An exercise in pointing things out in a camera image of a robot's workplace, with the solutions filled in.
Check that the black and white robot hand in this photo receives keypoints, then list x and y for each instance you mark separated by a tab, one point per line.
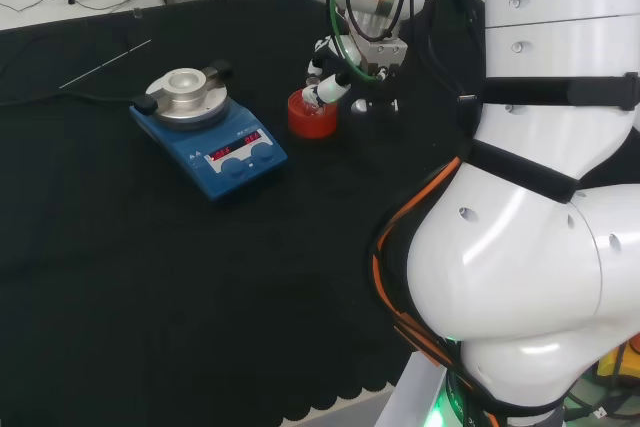
331	87

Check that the clear glass round-bottom flask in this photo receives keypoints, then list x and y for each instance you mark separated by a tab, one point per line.
314	106

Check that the blue magnetic stirrer heater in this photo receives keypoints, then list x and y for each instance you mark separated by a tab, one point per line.
235	147

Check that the clear cloth clip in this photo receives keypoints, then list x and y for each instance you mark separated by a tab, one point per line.
137	13

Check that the thin metal rod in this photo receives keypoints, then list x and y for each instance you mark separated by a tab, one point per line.
105	64

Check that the black bench cloth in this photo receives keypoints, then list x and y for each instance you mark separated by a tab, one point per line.
150	272

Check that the yellow stop button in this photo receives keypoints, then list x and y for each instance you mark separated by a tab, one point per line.
612	367

